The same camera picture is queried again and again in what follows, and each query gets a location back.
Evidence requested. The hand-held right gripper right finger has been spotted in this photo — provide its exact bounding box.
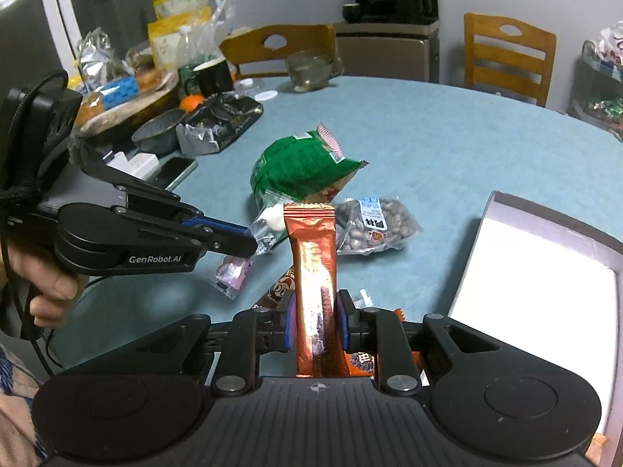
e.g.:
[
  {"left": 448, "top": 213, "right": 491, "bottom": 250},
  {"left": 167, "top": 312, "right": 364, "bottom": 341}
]
[{"left": 338, "top": 289, "right": 488, "bottom": 398}]

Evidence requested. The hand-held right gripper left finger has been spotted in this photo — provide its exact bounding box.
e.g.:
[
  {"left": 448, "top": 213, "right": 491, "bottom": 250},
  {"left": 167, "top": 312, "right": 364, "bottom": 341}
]
[{"left": 163, "top": 290, "right": 297, "bottom": 398}]

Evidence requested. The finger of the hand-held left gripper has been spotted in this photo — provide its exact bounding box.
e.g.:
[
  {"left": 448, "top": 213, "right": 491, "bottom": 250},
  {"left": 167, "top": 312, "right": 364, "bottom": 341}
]
[
  {"left": 113, "top": 205, "right": 258, "bottom": 258},
  {"left": 83, "top": 162, "right": 250, "bottom": 235}
]

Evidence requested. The brown cartoon snack packet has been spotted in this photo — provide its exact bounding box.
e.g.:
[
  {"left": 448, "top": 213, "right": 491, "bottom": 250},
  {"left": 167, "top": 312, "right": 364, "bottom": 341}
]
[{"left": 250, "top": 265, "right": 295, "bottom": 313}]

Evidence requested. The small orange snack packet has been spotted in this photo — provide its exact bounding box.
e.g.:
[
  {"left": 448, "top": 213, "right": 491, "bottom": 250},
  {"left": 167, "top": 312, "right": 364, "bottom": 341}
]
[{"left": 345, "top": 307, "right": 424, "bottom": 380}]

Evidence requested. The white candy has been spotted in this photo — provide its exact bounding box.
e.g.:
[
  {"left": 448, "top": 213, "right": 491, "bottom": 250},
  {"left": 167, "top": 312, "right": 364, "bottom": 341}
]
[{"left": 246, "top": 203, "right": 288, "bottom": 257}]

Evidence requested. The copper orange wafer bar packet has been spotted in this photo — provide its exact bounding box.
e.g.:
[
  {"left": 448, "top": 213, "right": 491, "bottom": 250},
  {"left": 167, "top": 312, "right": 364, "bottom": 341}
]
[{"left": 283, "top": 203, "right": 351, "bottom": 379}]

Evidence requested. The dark box with white inside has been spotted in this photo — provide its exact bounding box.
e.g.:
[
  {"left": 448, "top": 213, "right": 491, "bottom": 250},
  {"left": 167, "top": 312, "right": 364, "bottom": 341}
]
[{"left": 447, "top": 191, "right": 623, "bottom": 451}]

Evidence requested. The person's left hand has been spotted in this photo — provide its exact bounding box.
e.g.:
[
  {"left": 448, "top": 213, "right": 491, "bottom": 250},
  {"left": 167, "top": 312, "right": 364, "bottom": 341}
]
[{"left": 9, "top": 244, "right": 89, "bottom": 328}]

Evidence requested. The pink candy wrapper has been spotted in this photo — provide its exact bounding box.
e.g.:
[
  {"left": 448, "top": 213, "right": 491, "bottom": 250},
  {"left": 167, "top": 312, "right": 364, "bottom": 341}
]
[{"left": 210, "top": 255, "right": 254, "bottom": 300}]

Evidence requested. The black smartphone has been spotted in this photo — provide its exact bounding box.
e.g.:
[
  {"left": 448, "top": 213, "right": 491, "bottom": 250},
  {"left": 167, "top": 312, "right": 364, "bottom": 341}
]
[{"left": 151, "top": 156, "right": 199, "bottom": 192}]

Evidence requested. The white power strip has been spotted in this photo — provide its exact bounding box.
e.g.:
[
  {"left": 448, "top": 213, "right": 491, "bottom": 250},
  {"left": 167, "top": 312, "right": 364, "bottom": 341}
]
[{"left": 104, "top": 152, "right": 160, "bottom": 179}]

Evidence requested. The green chip bag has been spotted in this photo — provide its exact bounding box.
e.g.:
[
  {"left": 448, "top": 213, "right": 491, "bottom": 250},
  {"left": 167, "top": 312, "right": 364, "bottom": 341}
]
[{"left": 250, "top": 124, "right": 369, "bottom": 215}]

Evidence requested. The clear packet of nuts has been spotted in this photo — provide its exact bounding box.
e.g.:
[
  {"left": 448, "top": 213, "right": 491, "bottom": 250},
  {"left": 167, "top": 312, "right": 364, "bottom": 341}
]
[{"left": 335, "top": 197, "right": 423, "bottom": 256}]

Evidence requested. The black foil bag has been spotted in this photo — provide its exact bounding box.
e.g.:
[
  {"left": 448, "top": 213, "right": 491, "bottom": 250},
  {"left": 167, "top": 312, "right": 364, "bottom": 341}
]
[{"left": 176, "top": 93, "right": 264, "bottom": 155}]

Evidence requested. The grey bowl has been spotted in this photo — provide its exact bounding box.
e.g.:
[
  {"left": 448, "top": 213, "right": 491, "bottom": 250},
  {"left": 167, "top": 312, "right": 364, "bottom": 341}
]
[{"left": 131, "top": 108, "right": 188, "bottom": 156}]

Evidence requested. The wooden tray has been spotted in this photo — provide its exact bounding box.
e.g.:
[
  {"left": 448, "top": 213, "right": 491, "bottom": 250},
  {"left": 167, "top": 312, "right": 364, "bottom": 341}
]
[{"left": 73, "top": 70, "right": 181, "bottom": 138}]

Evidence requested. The black mug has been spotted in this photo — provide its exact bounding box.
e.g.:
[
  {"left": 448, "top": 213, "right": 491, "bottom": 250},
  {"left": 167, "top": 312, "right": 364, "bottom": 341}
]
[{"left": 192, "top": 57, "right": 235, "bottom": 98}]

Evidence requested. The green packet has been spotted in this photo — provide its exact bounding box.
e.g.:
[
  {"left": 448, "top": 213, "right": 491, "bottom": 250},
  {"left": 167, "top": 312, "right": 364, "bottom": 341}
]
[{"left": 177, "top": 65, "right": 200, "bottom": 97}]

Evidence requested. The bread packet with blue label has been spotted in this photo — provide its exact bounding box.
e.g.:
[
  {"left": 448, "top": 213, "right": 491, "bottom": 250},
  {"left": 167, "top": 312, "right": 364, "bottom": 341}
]
[{"left": 73, "top": 69, "right": 166, "bottom": 125}]

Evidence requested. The person's patterned clothing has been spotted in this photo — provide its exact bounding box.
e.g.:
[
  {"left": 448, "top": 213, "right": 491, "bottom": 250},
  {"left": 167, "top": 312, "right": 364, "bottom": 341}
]
[{"left": 0, "top": 343, "right": 49, "bottom": 467}]

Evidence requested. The glass teapot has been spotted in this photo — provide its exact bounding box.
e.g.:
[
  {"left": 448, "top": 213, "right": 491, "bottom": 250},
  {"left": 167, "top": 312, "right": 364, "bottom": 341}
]
[{"left": 285, "top": 50, "right": 344, "bottom": 93}]

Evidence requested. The clear plastic bottle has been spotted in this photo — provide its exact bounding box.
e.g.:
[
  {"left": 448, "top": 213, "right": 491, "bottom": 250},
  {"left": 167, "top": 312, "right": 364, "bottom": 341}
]
[{"left": 174, "top": 25, "right": 205, "bottom": 69}]

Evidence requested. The silver foil bag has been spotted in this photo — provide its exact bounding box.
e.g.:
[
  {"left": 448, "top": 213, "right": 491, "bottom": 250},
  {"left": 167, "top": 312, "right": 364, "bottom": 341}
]
[{"left": 76, "top": 28, "right": 128, "bottom": 91}]

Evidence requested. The wooden chair with oval cutout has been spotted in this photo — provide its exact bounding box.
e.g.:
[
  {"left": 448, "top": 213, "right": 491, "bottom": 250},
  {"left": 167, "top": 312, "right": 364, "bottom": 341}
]
[{"left": 220, "top": 24, "right": 338, "bottom": 80}]

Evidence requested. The clear plastic bag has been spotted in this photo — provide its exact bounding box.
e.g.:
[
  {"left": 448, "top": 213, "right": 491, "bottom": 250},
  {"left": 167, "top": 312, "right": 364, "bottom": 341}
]
[{"left": 190, "top": 0, "right": 238, "bottom": 60}]

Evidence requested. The grey refrigerator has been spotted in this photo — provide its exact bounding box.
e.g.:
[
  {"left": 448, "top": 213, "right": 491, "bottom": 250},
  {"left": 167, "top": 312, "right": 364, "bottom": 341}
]
[{"left": 0, "top": 0, "right": 187, "bottom": 95}]

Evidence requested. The grey brown cabinet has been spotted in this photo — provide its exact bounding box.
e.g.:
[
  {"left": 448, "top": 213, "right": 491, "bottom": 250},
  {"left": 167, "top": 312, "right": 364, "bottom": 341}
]
[{"left": 335, "top": 20, "right": 441, "bottom": 83}]

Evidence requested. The wooden chair with slatted back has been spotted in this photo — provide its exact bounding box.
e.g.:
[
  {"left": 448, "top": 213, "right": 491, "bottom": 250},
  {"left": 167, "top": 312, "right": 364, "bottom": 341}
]
[{"left": 463, "top": 12, "right": 558, "bottom": 108}]

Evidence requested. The glass side rack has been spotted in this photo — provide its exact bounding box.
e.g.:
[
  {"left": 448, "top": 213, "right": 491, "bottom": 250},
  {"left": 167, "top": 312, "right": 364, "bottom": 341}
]
[{"left": 567, "top": 39, "right": 623, "bottom": 143}]

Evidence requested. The white printed snack bag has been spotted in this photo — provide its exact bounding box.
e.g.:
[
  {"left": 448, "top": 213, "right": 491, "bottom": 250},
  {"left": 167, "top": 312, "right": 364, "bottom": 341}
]
[{"left": 596, "top": 22, "right": 623, "bottom": 67}]

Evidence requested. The black cable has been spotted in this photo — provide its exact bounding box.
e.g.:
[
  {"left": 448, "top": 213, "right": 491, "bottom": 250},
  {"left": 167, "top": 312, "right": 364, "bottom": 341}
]
[{"left": 0, "top": 233, "right": 65, "bottom": 378}]

